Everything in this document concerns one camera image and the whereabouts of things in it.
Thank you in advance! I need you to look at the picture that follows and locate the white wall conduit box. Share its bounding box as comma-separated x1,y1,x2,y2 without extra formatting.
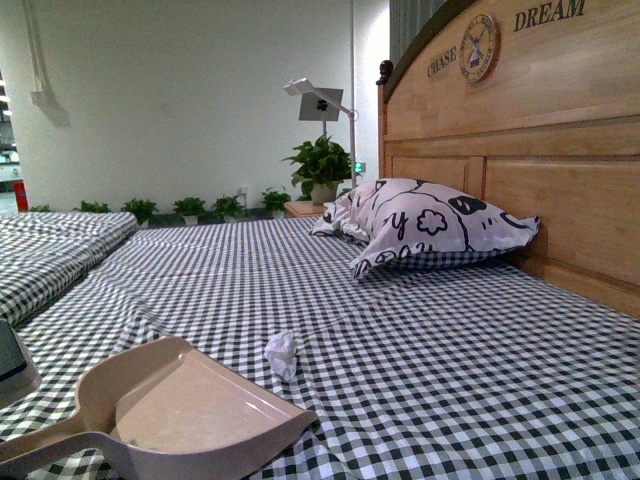
21,0,71,128

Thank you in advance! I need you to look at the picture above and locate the large potted green plant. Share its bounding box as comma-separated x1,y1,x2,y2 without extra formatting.
284,136,352,205

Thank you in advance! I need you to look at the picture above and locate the red fire extinguisher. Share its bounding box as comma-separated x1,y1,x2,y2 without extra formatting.
13,181,29,212

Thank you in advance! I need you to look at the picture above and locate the white cartoon print pillow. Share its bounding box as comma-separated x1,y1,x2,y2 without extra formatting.
311,178,540,279

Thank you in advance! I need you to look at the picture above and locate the small potted plant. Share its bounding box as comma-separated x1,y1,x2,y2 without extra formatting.
213,195,246,223
262,187,291,219
121,198,158,228
75,200,111,213
174,197,206,226

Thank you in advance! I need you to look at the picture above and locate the beige plastic dustpan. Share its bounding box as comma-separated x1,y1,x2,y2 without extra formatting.
1,337,317,479

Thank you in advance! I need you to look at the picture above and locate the far wooden nightstand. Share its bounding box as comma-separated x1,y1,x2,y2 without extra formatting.
284,201,326,218

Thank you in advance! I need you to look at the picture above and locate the checkered bed sheet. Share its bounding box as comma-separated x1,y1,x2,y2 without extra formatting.
1,219,639,479

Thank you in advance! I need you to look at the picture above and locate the round windmill headboard emblem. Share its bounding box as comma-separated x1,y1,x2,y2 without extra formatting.
459,14,500,83

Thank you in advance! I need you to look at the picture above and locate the folded checkered blanket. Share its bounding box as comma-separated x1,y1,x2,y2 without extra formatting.
1,212,137,326

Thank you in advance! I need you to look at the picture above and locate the wooden headboard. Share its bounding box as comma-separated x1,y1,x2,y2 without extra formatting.
378,1,639,316

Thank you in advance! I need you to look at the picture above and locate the crumpled white paper ball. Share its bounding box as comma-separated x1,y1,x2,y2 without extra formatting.
264,331,297,382

